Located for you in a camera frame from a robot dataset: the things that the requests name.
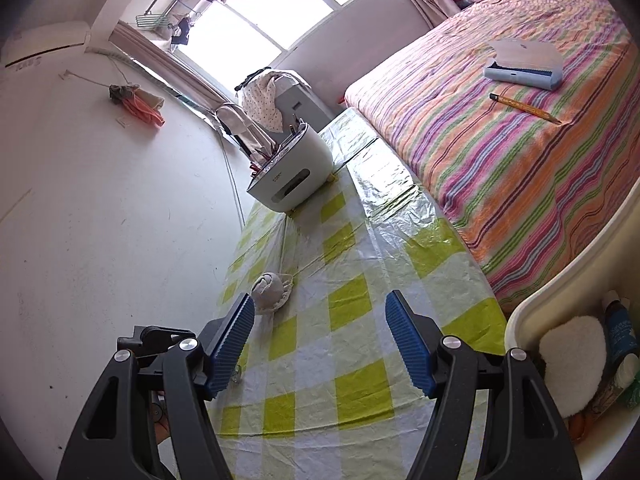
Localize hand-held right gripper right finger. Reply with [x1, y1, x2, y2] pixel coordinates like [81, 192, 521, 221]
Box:
[385, 290, 583, 480]

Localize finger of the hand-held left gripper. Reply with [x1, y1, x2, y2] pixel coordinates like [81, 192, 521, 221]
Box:
[116, 325, 199, 361]

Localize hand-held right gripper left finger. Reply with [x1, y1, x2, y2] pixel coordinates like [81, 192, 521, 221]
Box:
[56, 292, 256, 480]

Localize cream plastic bin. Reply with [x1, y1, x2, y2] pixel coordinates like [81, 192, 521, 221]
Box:
[503, 199, 640, 480]

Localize white fluffy pad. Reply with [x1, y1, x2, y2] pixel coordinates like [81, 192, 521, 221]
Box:
[538, 314, 609, 419]

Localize small orange object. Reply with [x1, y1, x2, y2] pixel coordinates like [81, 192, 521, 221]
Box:
[569, 411, 589, 442]

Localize brown bottle with blue label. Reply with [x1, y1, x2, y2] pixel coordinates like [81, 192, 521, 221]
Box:
[601, 290, 640, 362]

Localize yellow checked tablecloth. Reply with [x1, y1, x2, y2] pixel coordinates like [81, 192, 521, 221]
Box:
[174, 109, 512, 480]

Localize white desk organiser box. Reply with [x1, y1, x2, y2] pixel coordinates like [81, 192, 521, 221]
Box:
[246, 122, 335, 212]

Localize striped bed blanket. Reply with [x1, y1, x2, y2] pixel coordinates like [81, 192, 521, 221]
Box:
[343, 0, 637, 312]

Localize bunch of pencils in organiser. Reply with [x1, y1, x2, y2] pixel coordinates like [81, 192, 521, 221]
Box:
[248, 114, 309, 177]

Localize chair draped with clothes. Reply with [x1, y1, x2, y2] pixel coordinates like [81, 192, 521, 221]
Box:
[214, 101, 262, 162]

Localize white floor appliance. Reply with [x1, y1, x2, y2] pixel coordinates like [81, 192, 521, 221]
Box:
[276, 71, 334, 129]

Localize yellow pencil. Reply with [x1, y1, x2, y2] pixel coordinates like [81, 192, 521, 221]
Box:
[488, 92, 562, 125]

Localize blue pencil case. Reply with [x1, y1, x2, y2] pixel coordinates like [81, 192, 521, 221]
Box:
[483, 38, 564, 92]

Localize window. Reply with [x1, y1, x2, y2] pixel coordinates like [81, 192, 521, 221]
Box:
[174, 0, 387, 94]

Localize thin wall cable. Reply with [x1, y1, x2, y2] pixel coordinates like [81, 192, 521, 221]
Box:
[219, 129, 252, 232]

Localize orange cloths on wall hook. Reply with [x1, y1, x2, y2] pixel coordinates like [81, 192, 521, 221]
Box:
[108, 84, 166, 129]

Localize green wire hanger rack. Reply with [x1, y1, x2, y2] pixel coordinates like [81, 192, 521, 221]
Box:
[135, 9, 172, 32]

